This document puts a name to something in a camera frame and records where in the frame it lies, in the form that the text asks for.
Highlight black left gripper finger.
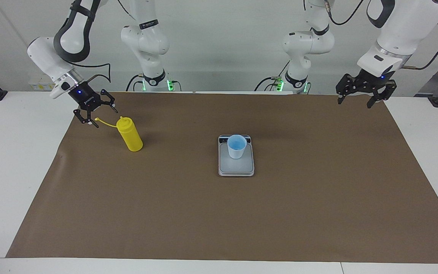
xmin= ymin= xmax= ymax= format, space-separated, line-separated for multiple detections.
xmin=336 ymin=74 xmax=360 ymax=104
xmin=367 ymin=80 xmax=397 ymax=109

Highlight white wall socket box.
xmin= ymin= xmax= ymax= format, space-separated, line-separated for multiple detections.
xmin=28 ymin=73 xmax=64 ymax=91

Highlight black right base cables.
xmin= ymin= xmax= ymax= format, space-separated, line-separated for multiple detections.
xmin=126 ymin=74 xmax=182 ymax=92

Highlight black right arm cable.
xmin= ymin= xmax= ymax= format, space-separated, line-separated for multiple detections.
xmin=73 ymin=63 xmax=112 ymax=83

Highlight silver digital kitchen scale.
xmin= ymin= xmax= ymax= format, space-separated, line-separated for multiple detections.
xmin=218 ymin=134 xmax=255 ymax=177

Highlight black base cables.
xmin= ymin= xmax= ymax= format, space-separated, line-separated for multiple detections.
xmin=126 ymin=74 xmax=182 ymax=92
xmin=254 ymin=61 xmax=292 ymax=92

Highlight black left base cables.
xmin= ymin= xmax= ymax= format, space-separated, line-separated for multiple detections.
xmin=254 ymin=61 xmax=292 ymax=92

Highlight yellow squeeze bottle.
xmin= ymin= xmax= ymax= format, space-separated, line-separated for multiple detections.
xmin=95 ymin=116 xmax=143 ymax=152

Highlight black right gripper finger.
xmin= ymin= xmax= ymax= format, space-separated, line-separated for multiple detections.
xmin=73 ymin=108 xmax=99 ymax=128
xmin=99 ymin=89 xmax=119 ymax=113

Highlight brown table mat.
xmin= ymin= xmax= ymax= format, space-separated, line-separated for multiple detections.
xmin=5 ymin=91 xmax=438 ymax=264

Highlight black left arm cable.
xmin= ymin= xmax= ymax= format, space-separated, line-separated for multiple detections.
xmin=327 ymin=0 xmax=438 ymax=71

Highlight light blue plastic cup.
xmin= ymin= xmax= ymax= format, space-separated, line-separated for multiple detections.
xmin=227 ymin=134 xmax=248 ymax=159

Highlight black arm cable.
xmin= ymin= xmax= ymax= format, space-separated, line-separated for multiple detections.
xmin=327 ymin=0 xmax=438 ymax=71
xmin=73 ymin=63 xmax=112 ymax=83

